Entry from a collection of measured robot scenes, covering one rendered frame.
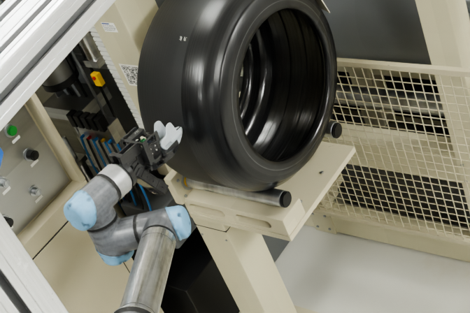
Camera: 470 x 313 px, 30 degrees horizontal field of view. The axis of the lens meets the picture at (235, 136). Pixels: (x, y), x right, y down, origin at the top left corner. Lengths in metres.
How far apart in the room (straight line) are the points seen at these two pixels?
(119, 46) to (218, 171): 0.48
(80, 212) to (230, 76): 0.47
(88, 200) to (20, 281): 1.15
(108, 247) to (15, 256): 1.22
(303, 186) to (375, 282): 0.88
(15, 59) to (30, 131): 1.78
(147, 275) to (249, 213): 0.68
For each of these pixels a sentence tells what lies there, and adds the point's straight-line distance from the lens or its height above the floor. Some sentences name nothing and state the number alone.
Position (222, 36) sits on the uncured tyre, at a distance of 2.03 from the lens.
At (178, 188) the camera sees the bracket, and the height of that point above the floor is 0.91.
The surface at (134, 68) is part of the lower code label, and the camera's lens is 2.39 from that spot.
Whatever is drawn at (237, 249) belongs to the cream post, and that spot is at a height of 0.53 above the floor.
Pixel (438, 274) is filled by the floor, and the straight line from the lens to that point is 3.22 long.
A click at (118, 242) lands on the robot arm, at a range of 1.93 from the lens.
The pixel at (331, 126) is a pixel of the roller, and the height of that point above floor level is 0.92.
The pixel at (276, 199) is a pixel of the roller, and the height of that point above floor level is 0.91.
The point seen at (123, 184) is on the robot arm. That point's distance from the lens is 1.92.
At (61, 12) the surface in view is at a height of 2.02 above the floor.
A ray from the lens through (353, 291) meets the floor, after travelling 3.25.
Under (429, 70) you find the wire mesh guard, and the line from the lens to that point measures 2.41.
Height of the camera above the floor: 2.36
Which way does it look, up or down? 34 degrees down
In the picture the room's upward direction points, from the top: 24 degrees counter-clockwise
